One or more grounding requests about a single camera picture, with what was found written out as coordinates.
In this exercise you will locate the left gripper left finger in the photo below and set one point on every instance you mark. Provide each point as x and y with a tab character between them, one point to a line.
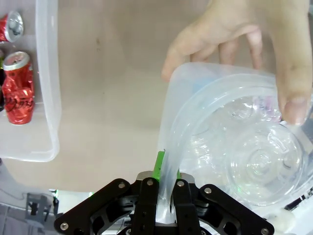
144	208

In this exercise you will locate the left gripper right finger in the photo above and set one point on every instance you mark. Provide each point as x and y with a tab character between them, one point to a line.
195	210

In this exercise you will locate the large clear plastic bin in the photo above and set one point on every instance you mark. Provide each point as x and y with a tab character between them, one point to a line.
176	110

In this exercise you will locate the crushed red soda can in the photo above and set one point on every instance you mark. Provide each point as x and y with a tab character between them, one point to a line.
11	27
18	93

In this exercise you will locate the person's right hand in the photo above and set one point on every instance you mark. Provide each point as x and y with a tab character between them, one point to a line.
244	24

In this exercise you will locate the grey metal stand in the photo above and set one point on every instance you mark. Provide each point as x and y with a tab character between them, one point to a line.
39	208

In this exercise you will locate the small clear plastic bin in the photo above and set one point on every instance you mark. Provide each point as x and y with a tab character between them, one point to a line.
49	98

